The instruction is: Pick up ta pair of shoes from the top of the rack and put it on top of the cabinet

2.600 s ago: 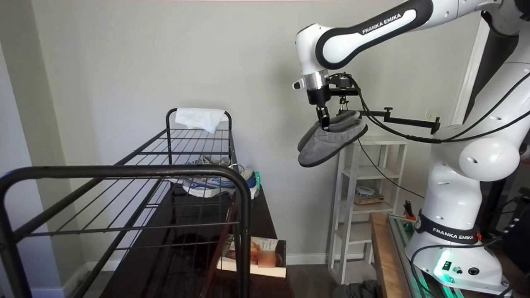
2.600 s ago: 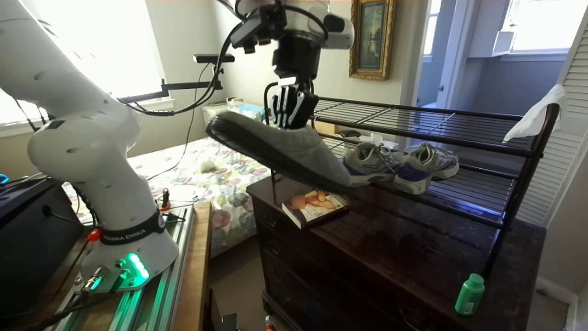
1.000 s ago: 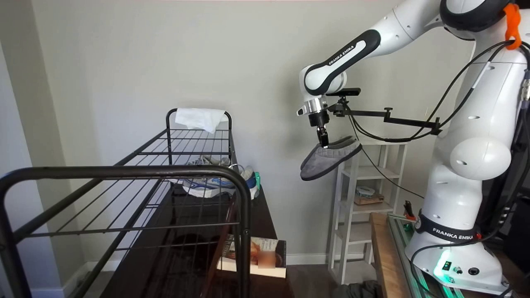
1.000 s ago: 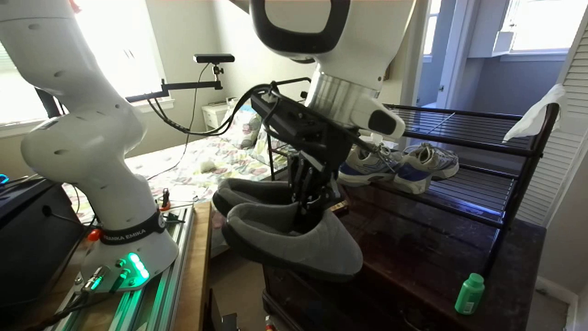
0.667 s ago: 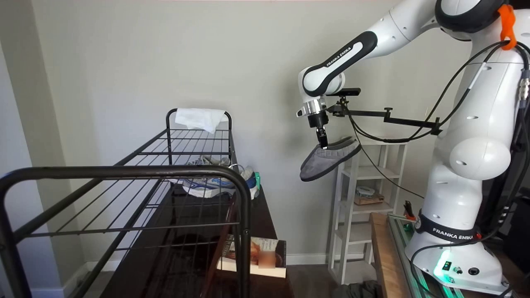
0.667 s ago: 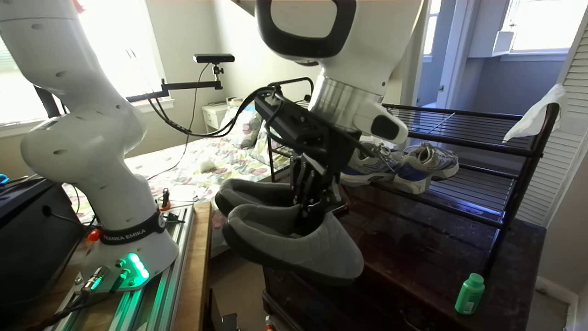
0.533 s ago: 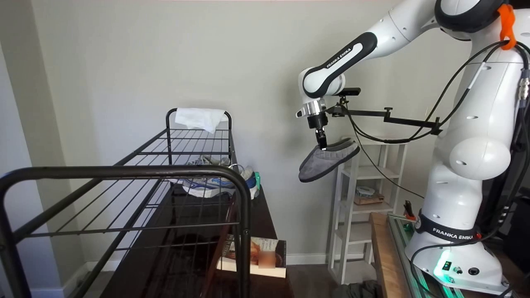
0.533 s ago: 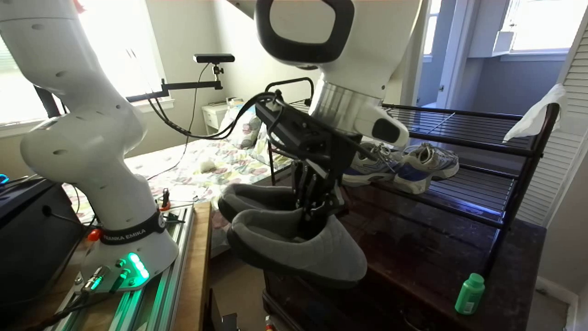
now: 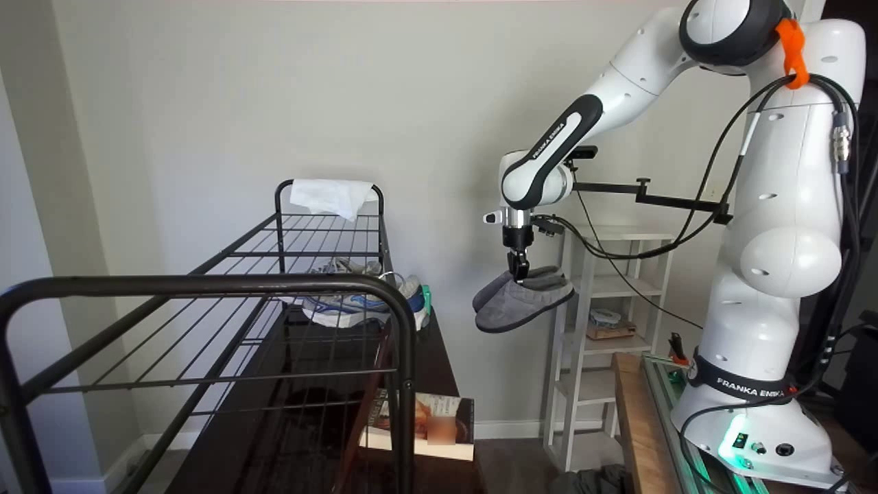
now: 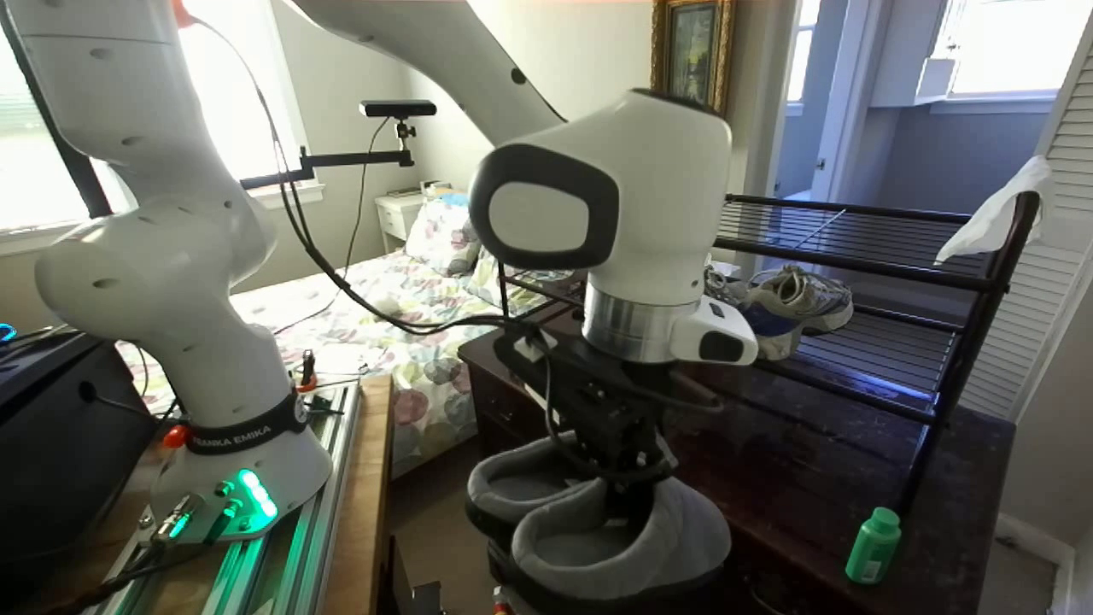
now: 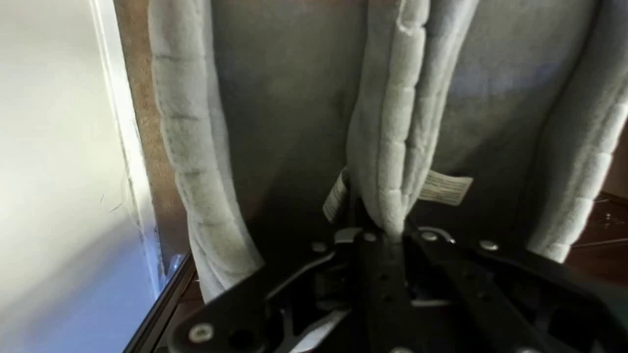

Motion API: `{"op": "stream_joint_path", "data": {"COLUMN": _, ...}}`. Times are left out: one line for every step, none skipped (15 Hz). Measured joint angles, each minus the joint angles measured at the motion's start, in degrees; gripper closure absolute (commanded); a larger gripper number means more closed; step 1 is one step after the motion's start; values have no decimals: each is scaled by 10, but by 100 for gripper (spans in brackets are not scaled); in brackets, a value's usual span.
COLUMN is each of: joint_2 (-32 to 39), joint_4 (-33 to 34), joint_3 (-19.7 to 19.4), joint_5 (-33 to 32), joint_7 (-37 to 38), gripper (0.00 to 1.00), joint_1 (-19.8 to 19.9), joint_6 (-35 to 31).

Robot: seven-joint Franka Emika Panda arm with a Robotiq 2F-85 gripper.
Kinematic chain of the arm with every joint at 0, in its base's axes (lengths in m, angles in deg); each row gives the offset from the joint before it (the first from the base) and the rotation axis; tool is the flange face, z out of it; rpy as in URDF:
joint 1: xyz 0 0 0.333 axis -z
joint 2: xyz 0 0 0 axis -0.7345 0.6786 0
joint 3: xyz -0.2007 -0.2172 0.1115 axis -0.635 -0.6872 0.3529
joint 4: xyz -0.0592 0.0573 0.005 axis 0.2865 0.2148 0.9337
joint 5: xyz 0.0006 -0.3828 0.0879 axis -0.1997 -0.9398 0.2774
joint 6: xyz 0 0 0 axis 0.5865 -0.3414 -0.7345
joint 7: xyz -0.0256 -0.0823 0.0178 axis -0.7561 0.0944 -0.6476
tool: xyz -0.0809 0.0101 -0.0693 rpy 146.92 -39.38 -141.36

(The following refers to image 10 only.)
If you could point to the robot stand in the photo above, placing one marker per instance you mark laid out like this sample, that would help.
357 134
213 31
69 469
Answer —
363 512

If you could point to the green plastic bottle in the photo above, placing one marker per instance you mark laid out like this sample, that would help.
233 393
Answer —
873 547

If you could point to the camera on mount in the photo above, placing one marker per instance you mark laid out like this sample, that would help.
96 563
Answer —
397 108

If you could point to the floral pillow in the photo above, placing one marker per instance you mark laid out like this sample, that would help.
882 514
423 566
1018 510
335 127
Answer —
440 235

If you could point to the white cloth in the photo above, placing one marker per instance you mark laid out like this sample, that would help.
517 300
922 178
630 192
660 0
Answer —
995 213

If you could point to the white nightstand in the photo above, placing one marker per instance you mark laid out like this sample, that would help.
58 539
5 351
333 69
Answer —
397 218

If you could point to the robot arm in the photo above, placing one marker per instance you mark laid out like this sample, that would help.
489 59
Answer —
171 256

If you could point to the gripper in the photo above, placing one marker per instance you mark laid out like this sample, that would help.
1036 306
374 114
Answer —
619 423

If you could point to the black metal shoe rack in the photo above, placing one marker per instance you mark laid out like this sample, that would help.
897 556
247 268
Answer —
854 265

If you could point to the white louvered door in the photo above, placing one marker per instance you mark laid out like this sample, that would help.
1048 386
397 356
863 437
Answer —
1055 282

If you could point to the red clamp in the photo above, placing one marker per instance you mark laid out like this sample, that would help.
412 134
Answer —
307 369

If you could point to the grey slipper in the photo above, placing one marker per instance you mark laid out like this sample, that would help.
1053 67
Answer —
632 547
521 487

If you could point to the gold framed painting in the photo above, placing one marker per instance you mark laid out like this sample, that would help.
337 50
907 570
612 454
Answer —
692 47

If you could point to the dark wooden cabinet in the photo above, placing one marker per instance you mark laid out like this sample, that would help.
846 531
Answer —
811 461

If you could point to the window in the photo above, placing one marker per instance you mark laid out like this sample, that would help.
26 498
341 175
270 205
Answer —
1008 47
230 94

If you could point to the white and blue sneaker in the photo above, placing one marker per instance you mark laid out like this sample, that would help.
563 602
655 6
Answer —
803 301
721 286

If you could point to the bed with floral bedding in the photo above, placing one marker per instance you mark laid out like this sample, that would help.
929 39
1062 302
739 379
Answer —
393 333

